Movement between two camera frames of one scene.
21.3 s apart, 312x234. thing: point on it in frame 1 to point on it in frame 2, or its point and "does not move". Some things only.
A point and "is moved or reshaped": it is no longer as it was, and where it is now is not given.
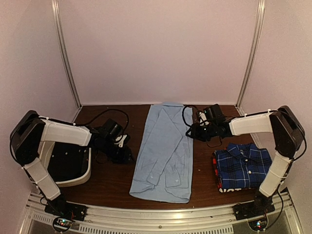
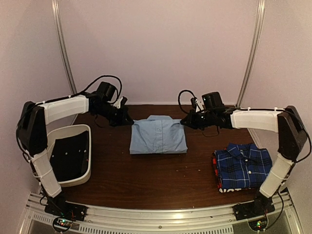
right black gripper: x=195 y=133 to x=191 y=121
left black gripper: x=123 y=158 to x=121 y=120
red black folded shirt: x=218 y=178 does not move
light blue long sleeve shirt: x=163 y=165 is moved or reshaped
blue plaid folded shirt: x=242 y=165 does not move
